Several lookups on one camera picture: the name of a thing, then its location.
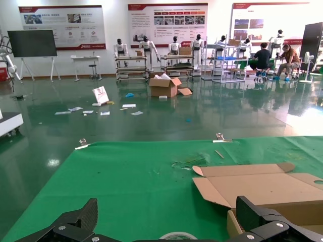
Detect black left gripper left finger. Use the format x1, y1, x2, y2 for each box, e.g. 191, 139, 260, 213
15, 198, 112, 242

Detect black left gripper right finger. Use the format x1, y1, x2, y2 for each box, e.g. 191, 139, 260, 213
226, 196, 323, 242

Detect open brown cardboard box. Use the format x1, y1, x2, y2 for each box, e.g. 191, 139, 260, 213
192, 162, 323, 239

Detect red box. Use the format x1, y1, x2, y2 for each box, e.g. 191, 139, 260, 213
0, 66, 10, 82

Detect green table cloth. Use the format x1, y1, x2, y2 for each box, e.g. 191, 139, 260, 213
1, 136, 323, 242

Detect metal table clamp left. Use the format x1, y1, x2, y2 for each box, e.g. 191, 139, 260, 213
74, 138, 91, 150

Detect metal table clamp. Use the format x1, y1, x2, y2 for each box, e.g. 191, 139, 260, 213
74, 138, 91, 150
212, 133, 233, 144

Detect white tape roll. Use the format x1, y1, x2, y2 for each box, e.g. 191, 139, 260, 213
158, 231, 199, 242

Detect clear plastic film scrap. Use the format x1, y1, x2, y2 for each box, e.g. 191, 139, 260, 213
171, 153, 210, 171

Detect metal table clamp right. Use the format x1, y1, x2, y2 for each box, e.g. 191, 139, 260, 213
212, 133, 233, 144

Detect white wheeled cart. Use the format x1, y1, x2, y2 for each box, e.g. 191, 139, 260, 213
0, 108, 25, 138

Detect flat cardboard piece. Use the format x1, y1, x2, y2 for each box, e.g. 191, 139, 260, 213
177, 86, 193, 96

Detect black round stool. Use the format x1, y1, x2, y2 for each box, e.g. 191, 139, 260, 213
88, 64, 100, 81

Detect large open cardboard carton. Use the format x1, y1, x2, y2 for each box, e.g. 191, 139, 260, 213
148, 72, 183, 98

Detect small white desk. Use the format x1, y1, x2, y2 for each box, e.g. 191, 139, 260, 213
70, 55, 103, 82

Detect person in black shirt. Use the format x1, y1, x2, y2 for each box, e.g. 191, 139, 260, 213
249, 42, 275, 82

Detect person in brown shirt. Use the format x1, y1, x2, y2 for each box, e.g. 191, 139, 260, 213
273, 43, 301, 82

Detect white standing fan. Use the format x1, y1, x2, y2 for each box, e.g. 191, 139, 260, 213
298, 51, 315, 84

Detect white metal shelf rack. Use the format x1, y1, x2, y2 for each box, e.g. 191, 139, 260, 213
211, 37, 247, 84

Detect white humanoid robot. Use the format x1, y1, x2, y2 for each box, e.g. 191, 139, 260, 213
214, 35, 228, 59
239, 38, 252, 58
268, 29, 286, 59
138, 35, 162, 72
113, 38, 130, 68
190, 33, 205, 77
168, 35, 182, 55

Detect black display on stand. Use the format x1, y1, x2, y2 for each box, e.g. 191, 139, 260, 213
7, 29, 62, 82

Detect tall black panel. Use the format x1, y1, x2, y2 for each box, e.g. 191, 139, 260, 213
298, 22, 323, 66

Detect metal frame workbench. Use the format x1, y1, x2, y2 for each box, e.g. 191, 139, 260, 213
159, 53, 195, 79
115, 55, 150, 83

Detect wall poster with photos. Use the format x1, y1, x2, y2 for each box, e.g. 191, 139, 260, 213
18, 5, 107, 51

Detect wall poster with landscape pictures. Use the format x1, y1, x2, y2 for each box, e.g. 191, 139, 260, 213
230, 2, 311, 46

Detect wall poster with flow chart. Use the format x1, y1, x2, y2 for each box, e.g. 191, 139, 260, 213
127, 3, 209, 49

